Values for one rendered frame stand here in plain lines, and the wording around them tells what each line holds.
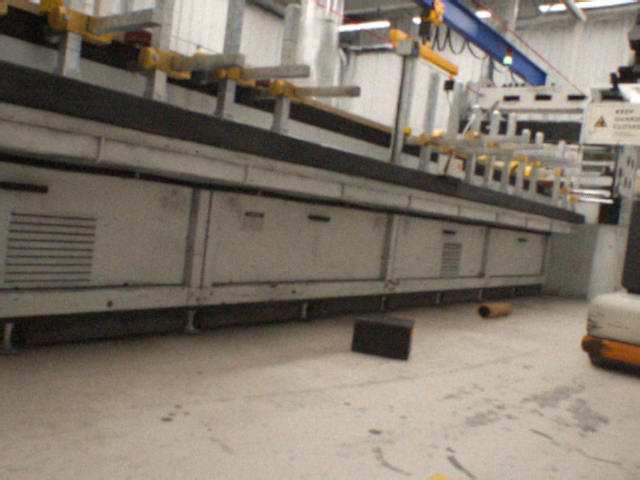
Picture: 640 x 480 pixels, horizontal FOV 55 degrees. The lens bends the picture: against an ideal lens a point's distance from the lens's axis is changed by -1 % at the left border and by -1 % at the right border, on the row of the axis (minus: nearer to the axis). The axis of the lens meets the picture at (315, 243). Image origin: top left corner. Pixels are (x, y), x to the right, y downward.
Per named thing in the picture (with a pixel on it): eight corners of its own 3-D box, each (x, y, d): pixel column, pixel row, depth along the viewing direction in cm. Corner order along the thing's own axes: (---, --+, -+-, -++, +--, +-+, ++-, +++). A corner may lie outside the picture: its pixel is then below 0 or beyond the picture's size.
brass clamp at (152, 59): (191, 78, 166) (193, 60, 166) (150, 66, 155) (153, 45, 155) (176, 79, 170) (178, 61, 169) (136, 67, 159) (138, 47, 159)
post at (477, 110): (470, 199, 321) (482, 106, 318) (467, 198, 318) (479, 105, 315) (464, 198, 323) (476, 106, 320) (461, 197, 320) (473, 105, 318)
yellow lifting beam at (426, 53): (456, 81, 859) (459, 58, 858) (395, 46, 723) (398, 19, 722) (450, 82, 865) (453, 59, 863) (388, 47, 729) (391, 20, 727)
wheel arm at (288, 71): (310, 81, 169) (311, 65, 169) (302, 78, 166) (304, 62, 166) (202, 85, 195) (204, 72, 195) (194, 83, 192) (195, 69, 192)
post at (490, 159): (489, 199, 340) (500, 112, 338) (486, 199, 338) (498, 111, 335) (483, 199, 343) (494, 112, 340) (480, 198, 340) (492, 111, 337)
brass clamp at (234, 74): (256, 86, 185) (258, 70, 185) (223, 75, 175) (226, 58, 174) (241, 87, 189) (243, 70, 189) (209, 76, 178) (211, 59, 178)
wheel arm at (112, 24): (163, 30, 129) (166, 10, 129) (150, 25, 126) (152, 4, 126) (54, 45, 155) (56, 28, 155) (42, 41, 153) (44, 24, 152)
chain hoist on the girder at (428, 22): (442, 52, 799) (447, 14, 796) (430, 44, 772) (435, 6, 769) (424, 53, 814) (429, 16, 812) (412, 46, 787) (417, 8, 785)
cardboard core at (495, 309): (511, 302, 354) (492, 305, 330) (509, 316, 355) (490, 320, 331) (498, 300, 359) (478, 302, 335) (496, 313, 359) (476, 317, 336)
